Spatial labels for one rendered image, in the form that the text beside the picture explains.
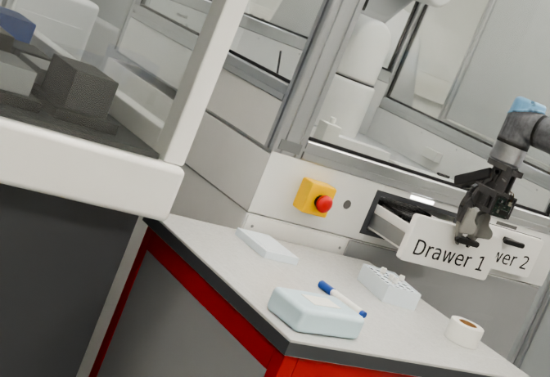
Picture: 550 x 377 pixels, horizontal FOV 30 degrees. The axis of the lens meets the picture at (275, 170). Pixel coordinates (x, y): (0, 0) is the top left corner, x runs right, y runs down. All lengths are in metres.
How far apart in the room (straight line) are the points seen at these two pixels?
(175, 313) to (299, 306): 0.35
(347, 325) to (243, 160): 0.67
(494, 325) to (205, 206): 0.92
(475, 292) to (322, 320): 1.11
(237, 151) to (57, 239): 0.61
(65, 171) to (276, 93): 0.67
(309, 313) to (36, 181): 0.50
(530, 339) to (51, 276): 2.80
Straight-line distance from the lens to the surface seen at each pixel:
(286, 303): 1.72
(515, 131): 2.34
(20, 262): 1.88
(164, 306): 2.01
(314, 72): 2.23
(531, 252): 2.84
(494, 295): 2.84
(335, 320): 1.74
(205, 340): 1.88
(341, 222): 2.41
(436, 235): 2.38
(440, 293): 2.70
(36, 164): 1.74
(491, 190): 2.34
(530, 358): 4.39
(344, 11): 2.24
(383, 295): 2.15
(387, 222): 2.41
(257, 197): 2.26
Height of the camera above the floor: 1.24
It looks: 9 degrees down
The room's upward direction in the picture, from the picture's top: 22 degrees clockwise
